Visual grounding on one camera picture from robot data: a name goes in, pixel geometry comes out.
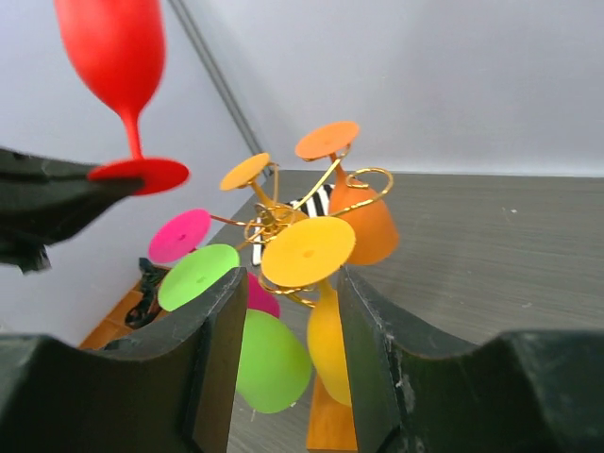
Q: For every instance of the yellow plastic wine glass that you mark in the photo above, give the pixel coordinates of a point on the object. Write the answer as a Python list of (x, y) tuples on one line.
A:
[(307, 254)]

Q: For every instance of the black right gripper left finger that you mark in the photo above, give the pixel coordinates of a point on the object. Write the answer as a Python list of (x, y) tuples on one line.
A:
[(167, 387)]

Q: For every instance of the black white striped cloth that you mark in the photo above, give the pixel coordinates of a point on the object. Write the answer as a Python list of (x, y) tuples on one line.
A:
[(317, 205)]

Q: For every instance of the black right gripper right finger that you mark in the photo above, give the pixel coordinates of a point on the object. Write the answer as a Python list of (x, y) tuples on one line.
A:
[(416, 388)]

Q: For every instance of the yellow-orange plastic wine glass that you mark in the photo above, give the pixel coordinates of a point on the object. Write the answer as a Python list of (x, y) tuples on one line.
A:
[(245, 173)]

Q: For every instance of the gold wire wine glass rack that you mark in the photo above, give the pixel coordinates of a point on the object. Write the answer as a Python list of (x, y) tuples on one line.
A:
[(331, 425)]

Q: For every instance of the rolled dark orange-floral tie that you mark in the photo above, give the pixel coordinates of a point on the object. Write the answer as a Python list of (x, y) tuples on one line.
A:
[(148, 307)]

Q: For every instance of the green plastic wine glass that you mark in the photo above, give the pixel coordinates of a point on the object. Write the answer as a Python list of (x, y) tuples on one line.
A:
[(274, 367)]

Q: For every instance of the red plastic wine glass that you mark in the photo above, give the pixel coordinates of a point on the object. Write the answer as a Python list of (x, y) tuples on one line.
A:
[(117, 48)]

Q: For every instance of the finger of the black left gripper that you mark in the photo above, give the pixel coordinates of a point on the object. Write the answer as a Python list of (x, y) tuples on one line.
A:
[(46, 201)]

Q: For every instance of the orange plastic wine glass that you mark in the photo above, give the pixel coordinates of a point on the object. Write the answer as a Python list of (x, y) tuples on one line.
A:
[(356, 198)]

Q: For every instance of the magenta plastic wine glass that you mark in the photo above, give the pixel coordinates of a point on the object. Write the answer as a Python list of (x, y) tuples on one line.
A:
[(189, 240)]

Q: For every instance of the wooden compartment tray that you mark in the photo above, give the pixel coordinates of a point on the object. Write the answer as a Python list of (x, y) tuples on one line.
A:
[(113, 324)]

